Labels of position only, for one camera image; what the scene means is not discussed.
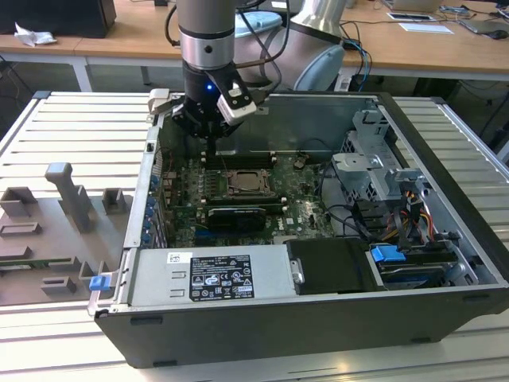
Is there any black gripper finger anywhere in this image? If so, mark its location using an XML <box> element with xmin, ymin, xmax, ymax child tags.
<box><xmin>210</xmin><ymin>119</ymin><xmax>242</xmax><ymax>158</ymax></box>
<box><xmin>171</xmin><ymin>103</ymin><xmax>212</xmax><ymax>158</ymax></box>

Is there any metal socket cover frame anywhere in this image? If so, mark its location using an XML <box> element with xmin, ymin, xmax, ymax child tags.
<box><xmin>225</xmin><ymin>169</ymin><xmax>276</xmax><ymax>199</ymax></box>

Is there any black RAM slot bank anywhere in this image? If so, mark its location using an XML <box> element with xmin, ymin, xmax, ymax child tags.
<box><xmin>201</xmin><ymin>195</ymin><xmax>289</xmax><ymax>210</ymax></box>
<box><xmin>201</xmin><ymin>150</ymin><xmax>278</xmax><ymax>170</ymax></box>

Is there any CPU socket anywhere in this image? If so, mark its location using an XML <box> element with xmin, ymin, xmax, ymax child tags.
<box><xmin>224</xmin><ymin>169</ymin><xmax>278</xmax><ymax>199</ymax></box>

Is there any black graphics card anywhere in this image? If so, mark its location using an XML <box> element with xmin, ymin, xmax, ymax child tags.
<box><xmin>206</xmin><ymin>205</ymin><xmax>266</xmax><ymax>232</ymax></box>

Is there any wooden desk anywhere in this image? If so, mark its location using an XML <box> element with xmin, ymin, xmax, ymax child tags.
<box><xmin>0</xmin><ymin>0</ymin><xmax>509</xmax><ymax>76</ymax></box>

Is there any green motherboard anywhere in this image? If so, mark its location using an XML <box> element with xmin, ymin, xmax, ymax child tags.
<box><xmin>161</xmin><ymin>153</ymin><xmax>339</xmax><ymax>248</ymax></box>

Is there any metal drive cage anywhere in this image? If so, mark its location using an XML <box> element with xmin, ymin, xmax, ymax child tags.
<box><xmin>330</xmin><ymin>109</ymin><xmax>430</xmax><ymax>208</ymax></box>

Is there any black computer box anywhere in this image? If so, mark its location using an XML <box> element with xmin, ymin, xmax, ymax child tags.
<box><xmin>0</xmin><ymin>0</ymin><xmax>117</xmax><ymax>39</ymax></box>

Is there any grey parts rack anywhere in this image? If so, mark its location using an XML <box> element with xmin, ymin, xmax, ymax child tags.
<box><xmin>0</xmin><ymin>162</ymin><xmax>134</xmax><ymax>307</ymax></box>

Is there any grey power supply unit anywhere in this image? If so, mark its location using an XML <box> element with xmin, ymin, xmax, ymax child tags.
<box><xmin>129</xmin><ymin>244</ymin><xmax>305</xmax><ymax>307</ymax></box>

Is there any crumpled white paper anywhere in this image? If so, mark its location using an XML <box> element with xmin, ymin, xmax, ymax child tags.
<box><xmin>14</xmin><ymin>21</ymin><xmax>57</xmax><ymax>47</ymax></box>

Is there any hard disk in blue carrier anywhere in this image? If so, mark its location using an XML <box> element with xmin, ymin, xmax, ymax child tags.
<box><xmin>368</xmin><ymin>244</ymin><xmax>458</xmax><ymax>290</ymax></box>

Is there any green RAM stick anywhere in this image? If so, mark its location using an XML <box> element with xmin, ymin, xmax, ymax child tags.
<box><xmin>0</xmin><ymin>259</ymin><xmax>75</xmax><ymax>271</ymax></box>

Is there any white-framed tablet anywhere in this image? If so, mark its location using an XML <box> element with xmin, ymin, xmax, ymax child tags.
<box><xmin>387</xmin><ymin>11</ymin><xmax>434</xmax><ymax>21</ymax></box>

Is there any black open PC case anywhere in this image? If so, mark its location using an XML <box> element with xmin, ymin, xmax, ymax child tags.
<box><xmin>93</xmin><ymin>88</ymin><xmax>509</xmax><ymax>369</ymax></box>

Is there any white paper sheet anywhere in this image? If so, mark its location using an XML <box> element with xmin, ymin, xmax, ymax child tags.
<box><xmin>398</xmin><ymin>21</ymin><xmax>454</xmax><ymax>35</ymax></box>

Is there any grey laptop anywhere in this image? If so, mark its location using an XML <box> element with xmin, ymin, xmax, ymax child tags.
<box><xmin>459</xmin><ymin>18</ymin><xmax>509</xmax><ymax>41</ymax></box>

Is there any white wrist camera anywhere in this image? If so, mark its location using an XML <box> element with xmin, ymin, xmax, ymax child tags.
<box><xmin>216</xmin><ymin>81</ymin><xmax>258</xmax><ymax>120</ymax></box>

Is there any grey case release handle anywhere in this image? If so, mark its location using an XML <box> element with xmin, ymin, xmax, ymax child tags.
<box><xmin>147</xmin><ymin>88</ymin><xmax>172</xmax><ymax>116</ymax></box>

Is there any wrist camera mounting bracket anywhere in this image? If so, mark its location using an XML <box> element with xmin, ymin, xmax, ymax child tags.
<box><xmin>206</xmin><ymin>69</ymin><xmax>243</xmax><ymax>96</ymax></box>

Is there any blue cable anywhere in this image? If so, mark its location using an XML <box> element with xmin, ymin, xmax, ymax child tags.
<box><xmin>349</xmin><ymin>39</ymin><xmax>373</xmax><ymax>92</ymax></box>

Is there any coloured power wire bundle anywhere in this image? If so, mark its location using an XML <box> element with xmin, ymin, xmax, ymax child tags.
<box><xmin>391</xmin><ymin>190</ymin><xmax>434</xmax><ymax>244</ymax></box>

